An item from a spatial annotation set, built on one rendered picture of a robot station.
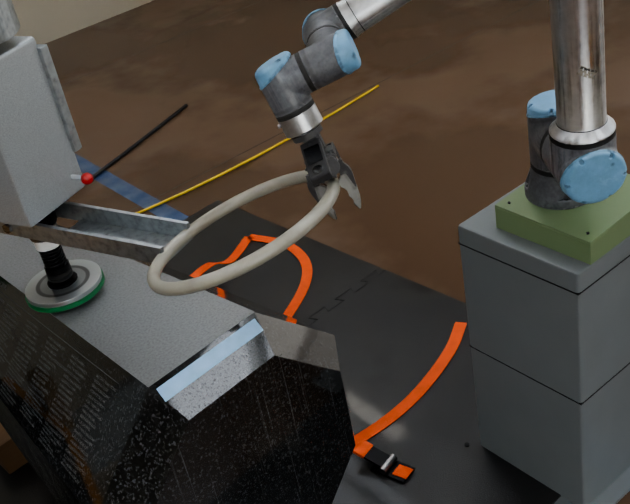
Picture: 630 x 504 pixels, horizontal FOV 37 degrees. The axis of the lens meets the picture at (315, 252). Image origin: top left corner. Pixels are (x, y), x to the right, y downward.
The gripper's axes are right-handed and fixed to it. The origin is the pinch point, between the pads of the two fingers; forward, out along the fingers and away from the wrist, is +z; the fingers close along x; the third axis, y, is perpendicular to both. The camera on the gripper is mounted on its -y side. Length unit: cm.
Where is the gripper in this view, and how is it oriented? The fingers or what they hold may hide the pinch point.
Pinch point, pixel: (345, 210)
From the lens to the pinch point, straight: 209.5
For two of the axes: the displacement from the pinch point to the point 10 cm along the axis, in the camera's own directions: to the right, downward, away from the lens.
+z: 4.5, 8.2, 3.4
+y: 0.2, -3.9, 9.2
